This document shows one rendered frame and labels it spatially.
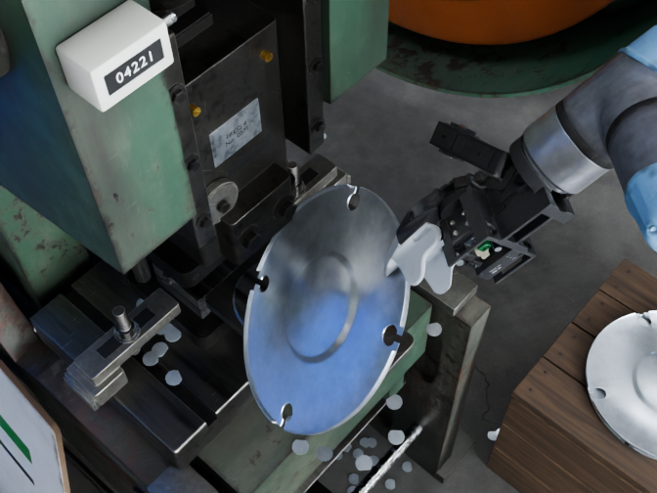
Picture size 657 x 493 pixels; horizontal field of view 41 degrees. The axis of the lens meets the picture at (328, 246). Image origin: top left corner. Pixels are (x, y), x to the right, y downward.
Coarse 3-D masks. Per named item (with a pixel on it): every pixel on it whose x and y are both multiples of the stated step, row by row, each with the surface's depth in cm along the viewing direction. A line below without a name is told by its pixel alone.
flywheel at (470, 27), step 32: (416, 0) 109; (448, 0) 106; (480, 0) 102; (512, 0) 98; (544, 0) 95; (576, 0) 92; (608, 0) 90; (416, 32) 113; (448, 32) 109; (480, 32) 105; (512, 32) 102; (544, 32) 98
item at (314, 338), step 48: (336, 192) 103; (288, 240) 108; (336, 240) 100; (384, 240) 94; (288, 288) 105; (336, 288) 97; (384, 288) 92; (288, 336) 102; (336, 336) 95; (288, 384) 100; (336, 384) 94
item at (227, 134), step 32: (224, 0) 88; (192, 32) 84; (224, 32) 85; (256, 32) 85; (192, 64) 83; (224, 64) 84; (256, 64) 88; (192, 96) 83; (224, 96) 87; (256, 96) 91; (224, 128) 89; (256, 128) 94; (224, 160) 93; (256, 160) 98; (224, 192) 94; (256, 192) 99; (288, 192) 102; (224, 224) 97; (256, 224) 100; (192, 256) 103
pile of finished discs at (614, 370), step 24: (648, 312) 160; (600, 336) 157; (624, 336) 157; (648, 336) 157; (600, 360) 154; (624, 360) 154; (648, 360) 153; (600, 384) 151; (624, 384) 151; (648, 384) 151; (600, 408) 149; (624, 408) 149; (648, 408) 149; (624, 432) 146; (648, 432) 146; (648, 456) 144
